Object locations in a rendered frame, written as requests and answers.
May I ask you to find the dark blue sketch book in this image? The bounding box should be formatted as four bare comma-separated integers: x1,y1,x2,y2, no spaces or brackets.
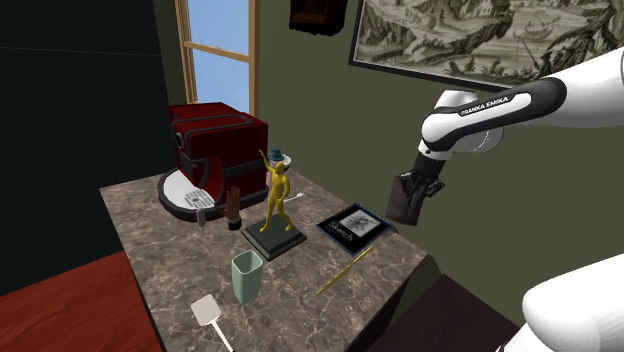
315,202,394,257

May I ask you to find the yellow knife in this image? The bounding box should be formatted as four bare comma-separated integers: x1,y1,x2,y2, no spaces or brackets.
314,245,375,298

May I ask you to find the yellow figure on dark base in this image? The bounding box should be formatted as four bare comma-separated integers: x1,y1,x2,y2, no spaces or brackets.
241,149,308,262

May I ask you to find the pink jar with teal lid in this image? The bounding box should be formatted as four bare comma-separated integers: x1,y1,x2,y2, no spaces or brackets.
265,148,293,189

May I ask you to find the brown hand figure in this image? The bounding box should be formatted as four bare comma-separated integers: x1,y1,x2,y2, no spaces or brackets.
217,186,243,232

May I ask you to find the pale green square cup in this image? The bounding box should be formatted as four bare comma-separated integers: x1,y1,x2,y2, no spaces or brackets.
230,249,264,305

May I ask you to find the red coffee machine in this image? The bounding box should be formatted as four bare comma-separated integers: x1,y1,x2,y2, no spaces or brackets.
156,101,270,223

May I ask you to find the white spatula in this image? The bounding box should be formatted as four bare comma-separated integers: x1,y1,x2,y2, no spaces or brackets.
190,293,235,352

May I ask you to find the framed landscape wall picture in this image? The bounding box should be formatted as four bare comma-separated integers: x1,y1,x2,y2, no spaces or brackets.
347,0,624,94

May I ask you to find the dark wooden wall box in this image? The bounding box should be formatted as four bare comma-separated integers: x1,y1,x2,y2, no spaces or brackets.
288,0,349,37

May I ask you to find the wooden frame window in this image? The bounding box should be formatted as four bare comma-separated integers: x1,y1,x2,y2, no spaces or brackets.
174,0,261,118

